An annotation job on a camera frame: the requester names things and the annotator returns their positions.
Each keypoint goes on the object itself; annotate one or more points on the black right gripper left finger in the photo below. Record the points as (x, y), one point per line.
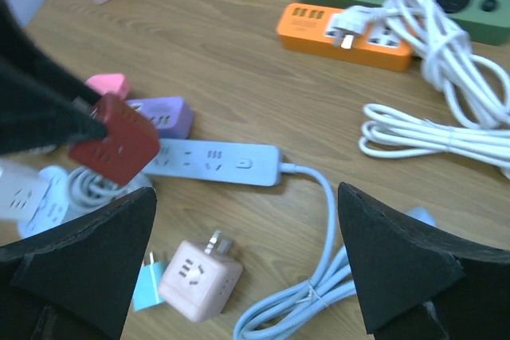
(76, 281)

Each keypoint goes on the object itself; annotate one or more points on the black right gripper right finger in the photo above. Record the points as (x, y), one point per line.
(415, 281)

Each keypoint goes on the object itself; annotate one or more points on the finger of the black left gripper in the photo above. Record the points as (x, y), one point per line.
(42, 104)

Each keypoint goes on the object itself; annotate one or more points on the teal cube adapter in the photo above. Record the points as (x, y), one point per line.
(146, 293)

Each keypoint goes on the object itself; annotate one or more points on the dark red cube socket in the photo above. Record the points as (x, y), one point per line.
(130, 144)

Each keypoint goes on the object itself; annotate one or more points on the pink plug adapter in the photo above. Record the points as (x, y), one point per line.
(116, 83)

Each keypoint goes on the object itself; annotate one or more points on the round blue socket base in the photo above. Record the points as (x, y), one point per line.
(54, 208)

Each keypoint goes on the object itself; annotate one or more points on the white cube socket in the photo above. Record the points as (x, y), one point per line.
(22, 190)

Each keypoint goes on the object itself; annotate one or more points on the pink cube socket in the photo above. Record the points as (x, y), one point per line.
(200, 278)

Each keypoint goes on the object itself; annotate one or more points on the purple power strip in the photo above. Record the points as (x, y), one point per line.
(172, 116)

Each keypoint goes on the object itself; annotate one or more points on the light blue power strip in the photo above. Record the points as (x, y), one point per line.
(239, 163)

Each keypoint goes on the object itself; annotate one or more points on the orange power strip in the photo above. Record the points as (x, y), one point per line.
(319, 31)

